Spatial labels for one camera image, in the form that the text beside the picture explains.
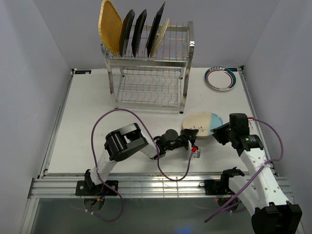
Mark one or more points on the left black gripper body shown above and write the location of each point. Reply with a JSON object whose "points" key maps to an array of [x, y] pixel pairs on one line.
{"points": [[182, 141]]}

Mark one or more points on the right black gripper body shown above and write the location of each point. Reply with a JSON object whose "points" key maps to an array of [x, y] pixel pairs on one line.
{"points": [[224, 133]]}

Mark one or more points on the cream and blue round plate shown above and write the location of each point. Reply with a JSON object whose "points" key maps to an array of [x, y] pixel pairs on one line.
{"points": [[204, 122]]}

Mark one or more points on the white plate teal red rim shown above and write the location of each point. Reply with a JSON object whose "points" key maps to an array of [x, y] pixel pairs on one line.
{"points": [[220, 78]]}

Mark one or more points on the beige floral square plate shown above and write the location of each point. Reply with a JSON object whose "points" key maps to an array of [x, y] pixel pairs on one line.
{"points": [[154, 29]]}

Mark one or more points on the round woven bamboo plate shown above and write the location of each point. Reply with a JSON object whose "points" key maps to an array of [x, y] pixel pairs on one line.
{"points": [[159, 37]]}

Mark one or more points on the black floral square plate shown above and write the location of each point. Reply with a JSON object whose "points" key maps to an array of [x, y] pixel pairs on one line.
{"points": [[138, 32], [125, 32]]}

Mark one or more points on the square woven bamboo plate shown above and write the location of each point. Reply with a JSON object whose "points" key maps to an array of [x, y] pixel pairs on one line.
{"points": [[109, 26]]}

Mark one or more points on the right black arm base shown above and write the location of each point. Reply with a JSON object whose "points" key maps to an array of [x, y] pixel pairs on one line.
{"points": [[215, 187]]}

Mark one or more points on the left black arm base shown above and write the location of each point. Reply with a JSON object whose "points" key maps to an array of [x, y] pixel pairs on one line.
{"points": [[82, 189]]}

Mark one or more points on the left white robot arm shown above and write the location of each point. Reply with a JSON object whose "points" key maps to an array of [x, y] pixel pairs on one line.
{"points": [[126, 141]]}

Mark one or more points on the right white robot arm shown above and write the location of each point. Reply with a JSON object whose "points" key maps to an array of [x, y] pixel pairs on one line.
{"points": [[270, 209]]}

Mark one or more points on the steel two-tier dish rack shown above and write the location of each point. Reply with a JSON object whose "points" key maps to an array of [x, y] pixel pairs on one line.
{"points": [[157, 82]]}

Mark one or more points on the right blue table label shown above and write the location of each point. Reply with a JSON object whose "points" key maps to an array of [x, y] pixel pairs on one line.
{"points": [[233, 69]]}

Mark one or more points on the blue table label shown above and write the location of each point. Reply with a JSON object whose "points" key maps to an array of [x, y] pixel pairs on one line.
{"points": [[83, 72], [233, 69]]}

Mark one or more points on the left blue table label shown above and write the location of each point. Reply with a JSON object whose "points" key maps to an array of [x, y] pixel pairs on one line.
{"points": [[83, 72]]}

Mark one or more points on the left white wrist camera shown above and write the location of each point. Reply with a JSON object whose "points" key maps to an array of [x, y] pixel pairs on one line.
{"points": [[196, 152]]}

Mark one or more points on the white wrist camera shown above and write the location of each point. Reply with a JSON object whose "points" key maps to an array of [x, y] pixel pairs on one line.
{"points": [[196, 152], [251, 122]]}

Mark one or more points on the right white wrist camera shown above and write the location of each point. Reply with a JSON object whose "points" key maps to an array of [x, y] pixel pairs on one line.
{"points": [[251, 122]]}

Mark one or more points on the aluminium front rail frame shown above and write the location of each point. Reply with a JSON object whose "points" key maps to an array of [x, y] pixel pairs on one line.
{"points": [[149, 205]]}

